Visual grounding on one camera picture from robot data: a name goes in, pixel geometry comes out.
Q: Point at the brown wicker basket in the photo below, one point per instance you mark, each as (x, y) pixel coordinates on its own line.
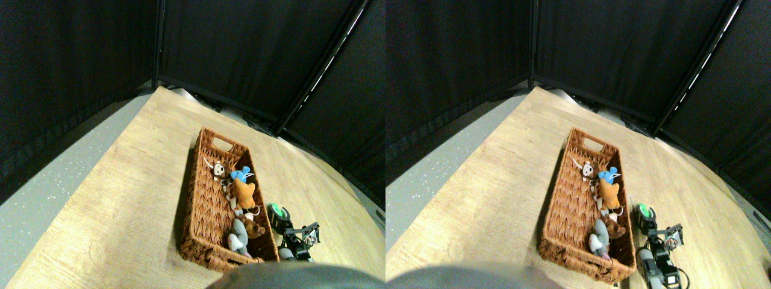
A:
(566, 217)
(208, 217)

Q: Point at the blue plush toy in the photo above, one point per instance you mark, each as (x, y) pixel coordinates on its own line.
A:
(240, 176)
(608, 176)

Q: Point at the black curtain stand pole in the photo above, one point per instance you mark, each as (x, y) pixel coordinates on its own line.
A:
(699, 66)
(159, 45)
(533, 45)
(325, 66)

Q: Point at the grey plush toy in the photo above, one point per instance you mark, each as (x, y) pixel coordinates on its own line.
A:
(238, 238)
(600, 239)

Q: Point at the brown white-faced plush toy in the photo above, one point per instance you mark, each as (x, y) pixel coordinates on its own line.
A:
(218, 170)
(586, 170)

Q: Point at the green plush toy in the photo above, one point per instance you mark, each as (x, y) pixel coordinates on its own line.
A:
(645, 211)
(277, 211)

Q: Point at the dark brown plush toy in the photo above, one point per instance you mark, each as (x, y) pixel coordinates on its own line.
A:
(615, 229)
(254, 229)

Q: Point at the orange plush toy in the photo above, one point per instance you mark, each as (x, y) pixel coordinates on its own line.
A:
(244, 194)
(611, 194)

